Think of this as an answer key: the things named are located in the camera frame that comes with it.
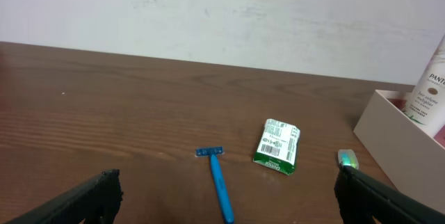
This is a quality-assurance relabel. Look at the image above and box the green white soap packet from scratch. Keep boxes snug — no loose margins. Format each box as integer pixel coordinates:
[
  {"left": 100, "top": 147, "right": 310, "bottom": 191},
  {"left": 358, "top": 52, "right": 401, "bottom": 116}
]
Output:
[{"left": 253, "top": 118, "right": 300, "bottom": 175}]

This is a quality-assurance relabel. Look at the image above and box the white box pink interior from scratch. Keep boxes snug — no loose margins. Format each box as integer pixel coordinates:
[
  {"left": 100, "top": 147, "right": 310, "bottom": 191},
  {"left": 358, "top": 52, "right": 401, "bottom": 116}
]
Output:
[{"left": 354, "top": 90, "right": 444, "bottom": 213}]

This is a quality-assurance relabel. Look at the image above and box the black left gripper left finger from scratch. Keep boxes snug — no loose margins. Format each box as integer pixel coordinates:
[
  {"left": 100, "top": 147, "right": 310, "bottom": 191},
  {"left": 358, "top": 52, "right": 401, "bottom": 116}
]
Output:
[{"left": 8, "top": 169, "right": 123, "bottom": 224}]

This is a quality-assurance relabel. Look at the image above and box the blue disposable razor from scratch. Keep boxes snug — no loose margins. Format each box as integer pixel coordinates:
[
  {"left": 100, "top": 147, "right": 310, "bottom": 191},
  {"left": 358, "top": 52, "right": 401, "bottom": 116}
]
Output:
[{"left": 195, "top": 146, "right": 234, "bottom": 224}]

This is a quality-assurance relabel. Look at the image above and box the white shampoo tube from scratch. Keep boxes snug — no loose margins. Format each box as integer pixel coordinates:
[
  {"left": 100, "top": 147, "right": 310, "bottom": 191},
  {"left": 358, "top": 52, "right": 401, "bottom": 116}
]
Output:
[{"left": 402, "top": 38, "right": 444, "bottom": 138}]

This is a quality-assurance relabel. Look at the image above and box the green white toothbrush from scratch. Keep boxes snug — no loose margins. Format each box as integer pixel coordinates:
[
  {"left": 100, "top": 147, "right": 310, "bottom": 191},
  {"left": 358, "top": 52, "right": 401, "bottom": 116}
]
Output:
[{"left": 337, "top": 149, "right": 359, "bottom": 170}]

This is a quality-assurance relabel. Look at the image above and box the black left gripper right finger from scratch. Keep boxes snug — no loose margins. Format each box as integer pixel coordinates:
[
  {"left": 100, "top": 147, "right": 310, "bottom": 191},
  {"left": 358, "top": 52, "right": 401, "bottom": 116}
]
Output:
[{"left": 334, "top": 166, "right": 444, "bottom": 224}]

